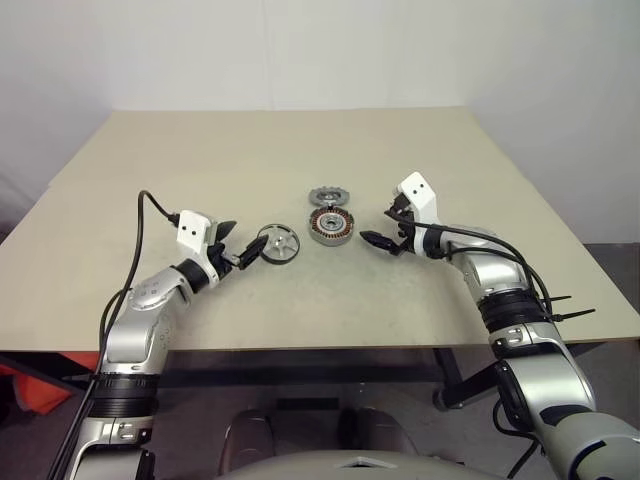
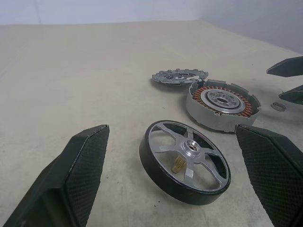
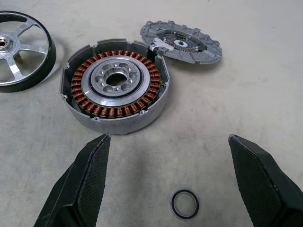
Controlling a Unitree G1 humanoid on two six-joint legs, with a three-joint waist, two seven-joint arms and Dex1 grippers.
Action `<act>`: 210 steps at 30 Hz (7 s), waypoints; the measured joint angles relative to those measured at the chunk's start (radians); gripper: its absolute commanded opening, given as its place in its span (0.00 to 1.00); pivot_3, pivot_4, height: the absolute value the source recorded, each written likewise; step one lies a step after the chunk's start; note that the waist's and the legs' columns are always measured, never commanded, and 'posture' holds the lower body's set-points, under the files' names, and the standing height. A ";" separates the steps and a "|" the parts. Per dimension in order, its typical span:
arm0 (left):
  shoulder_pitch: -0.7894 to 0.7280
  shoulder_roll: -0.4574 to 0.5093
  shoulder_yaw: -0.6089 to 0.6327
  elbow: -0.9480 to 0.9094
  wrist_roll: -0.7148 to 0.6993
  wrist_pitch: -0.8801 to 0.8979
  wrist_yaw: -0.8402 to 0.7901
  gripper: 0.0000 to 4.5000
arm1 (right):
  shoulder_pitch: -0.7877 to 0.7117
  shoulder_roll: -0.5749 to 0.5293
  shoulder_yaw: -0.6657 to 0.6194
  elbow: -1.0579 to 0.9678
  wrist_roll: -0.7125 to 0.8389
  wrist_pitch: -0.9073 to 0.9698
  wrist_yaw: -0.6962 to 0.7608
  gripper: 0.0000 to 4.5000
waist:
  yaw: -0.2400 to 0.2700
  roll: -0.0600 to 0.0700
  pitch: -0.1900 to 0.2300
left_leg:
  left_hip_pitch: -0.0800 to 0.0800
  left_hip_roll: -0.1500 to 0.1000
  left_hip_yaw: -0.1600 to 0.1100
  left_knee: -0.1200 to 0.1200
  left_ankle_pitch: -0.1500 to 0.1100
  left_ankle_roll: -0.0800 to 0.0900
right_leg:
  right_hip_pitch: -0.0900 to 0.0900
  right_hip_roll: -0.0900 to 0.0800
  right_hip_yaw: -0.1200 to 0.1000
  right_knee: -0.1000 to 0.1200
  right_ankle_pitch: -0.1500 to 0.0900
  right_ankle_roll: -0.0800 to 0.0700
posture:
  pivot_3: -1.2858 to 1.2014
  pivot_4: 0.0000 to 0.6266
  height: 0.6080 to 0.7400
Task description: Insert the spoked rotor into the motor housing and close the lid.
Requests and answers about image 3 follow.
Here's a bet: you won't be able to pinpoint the silver end cover circuit board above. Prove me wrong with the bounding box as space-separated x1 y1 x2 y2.
140 20 223 64

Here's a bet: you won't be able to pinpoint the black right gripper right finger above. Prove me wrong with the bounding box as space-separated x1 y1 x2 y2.
228 134 303 227

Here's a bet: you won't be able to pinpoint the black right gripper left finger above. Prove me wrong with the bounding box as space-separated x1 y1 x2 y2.
33 133 111 227

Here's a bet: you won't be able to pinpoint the silver spoked rotor black rim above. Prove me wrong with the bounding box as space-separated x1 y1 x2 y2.
0 10 57 93

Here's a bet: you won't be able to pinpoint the silver stator housing copper coils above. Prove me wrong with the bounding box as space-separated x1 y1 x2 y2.
59 38 171 135

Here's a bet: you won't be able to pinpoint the thin black ring seal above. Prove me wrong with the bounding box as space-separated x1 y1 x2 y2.
170 189 199 220

